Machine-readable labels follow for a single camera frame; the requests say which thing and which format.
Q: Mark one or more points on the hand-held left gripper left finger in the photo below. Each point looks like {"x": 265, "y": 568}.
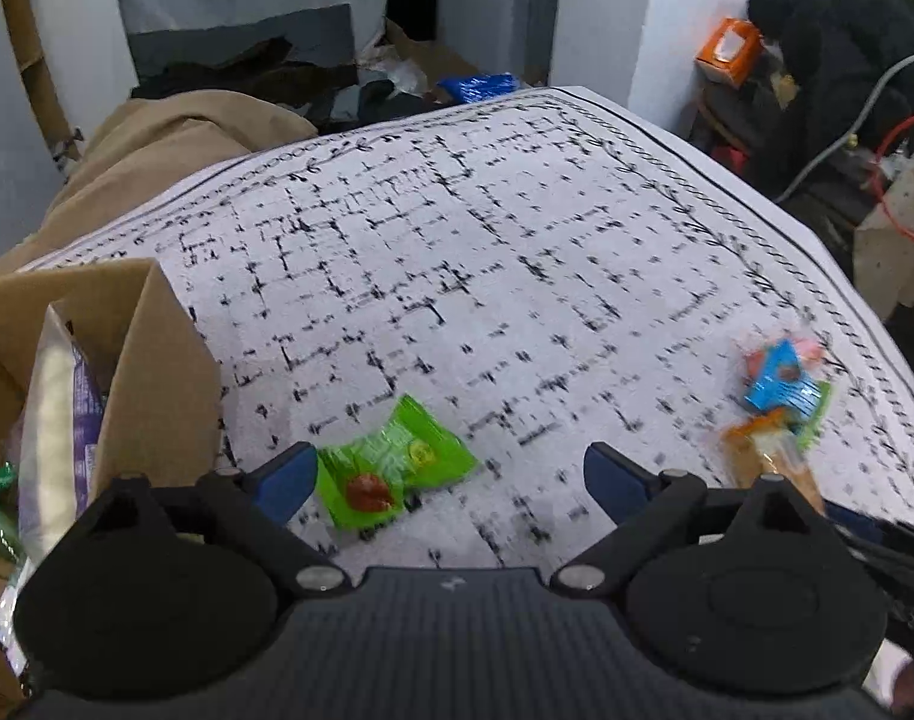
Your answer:
{"x": 288, "y": 476}

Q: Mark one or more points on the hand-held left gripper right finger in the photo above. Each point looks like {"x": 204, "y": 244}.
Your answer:
{"x": 614, "y": 476}

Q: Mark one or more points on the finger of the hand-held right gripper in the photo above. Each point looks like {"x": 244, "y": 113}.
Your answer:
{"x": 899, "y": 562}

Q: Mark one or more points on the lime green red fruit packet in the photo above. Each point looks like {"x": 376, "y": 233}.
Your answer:
{"x": 397, "y": 450}

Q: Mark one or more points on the orange bread packet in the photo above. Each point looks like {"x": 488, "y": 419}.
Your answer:
{"x": 749, "y": 450}

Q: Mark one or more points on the cardboard box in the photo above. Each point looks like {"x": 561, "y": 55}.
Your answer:
{"x": 157, "y": 390}

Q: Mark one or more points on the cream cake roll packet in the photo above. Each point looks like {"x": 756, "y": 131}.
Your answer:
{"x": 52, "y": 405}

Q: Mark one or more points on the blue plum candy packet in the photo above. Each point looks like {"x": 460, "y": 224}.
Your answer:
{"x": 783, "y": 386}

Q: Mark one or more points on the orange pink candy packet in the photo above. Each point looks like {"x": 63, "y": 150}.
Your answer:
{"x": 809, "y": 349}

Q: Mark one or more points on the white black printed tablecloth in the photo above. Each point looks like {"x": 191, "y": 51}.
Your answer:
{"x": 464, "y": 255}

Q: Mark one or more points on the beige dotted cloth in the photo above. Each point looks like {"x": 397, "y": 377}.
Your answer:
{"x": 903, "y": 240}

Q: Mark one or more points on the brown cloth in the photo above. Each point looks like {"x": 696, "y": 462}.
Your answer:
{"x": 164, "y": 142}

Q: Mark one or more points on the dark cloth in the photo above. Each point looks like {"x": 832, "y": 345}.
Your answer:
{"x": 239, "y": 75}

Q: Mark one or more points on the blue plastic packet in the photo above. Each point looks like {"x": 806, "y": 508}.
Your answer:
{"x": 476, "y": 86}

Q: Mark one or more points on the orange tissue box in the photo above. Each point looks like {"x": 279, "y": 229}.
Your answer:
{"x": 727, "y": 49}

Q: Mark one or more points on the black fuzzy garment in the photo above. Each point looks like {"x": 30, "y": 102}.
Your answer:
{"x": 839, "y": 15}

